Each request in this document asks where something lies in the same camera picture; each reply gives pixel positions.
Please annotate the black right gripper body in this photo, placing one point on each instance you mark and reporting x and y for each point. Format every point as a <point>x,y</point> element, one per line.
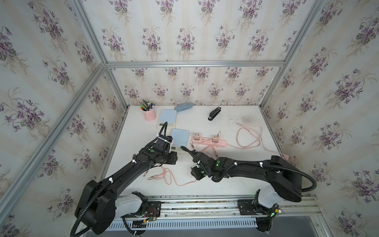
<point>198,173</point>

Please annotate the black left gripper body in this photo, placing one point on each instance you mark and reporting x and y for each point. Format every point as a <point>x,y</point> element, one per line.
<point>171,158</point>

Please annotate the pink power strip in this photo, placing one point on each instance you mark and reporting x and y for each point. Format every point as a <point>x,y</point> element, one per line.
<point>210,142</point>

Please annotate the pink charger adapter with prongs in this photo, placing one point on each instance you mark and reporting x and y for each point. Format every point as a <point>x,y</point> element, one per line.
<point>196,136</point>

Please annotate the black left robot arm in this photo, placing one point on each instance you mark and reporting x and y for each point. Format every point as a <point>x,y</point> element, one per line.
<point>96,208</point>

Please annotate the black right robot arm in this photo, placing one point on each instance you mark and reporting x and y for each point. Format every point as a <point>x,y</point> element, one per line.
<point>286,183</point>

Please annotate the pink pen holder cup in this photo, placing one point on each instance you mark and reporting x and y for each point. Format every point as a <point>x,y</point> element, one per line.
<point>150,115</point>

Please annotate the blue fabric pencil case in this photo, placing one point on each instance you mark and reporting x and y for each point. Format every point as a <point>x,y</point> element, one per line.
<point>183,106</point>

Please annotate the coloured pens bundle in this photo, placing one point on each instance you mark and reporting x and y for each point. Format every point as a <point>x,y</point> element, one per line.
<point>146,105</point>

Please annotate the black stapler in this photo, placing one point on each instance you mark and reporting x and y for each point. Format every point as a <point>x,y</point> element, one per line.
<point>214,113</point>

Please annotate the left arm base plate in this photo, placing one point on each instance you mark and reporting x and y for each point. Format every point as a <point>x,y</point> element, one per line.
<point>150,209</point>

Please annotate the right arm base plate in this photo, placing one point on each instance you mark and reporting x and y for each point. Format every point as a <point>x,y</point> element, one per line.
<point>252,207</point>

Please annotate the aluminium rail frame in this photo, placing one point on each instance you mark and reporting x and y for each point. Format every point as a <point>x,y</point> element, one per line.
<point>201,207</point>

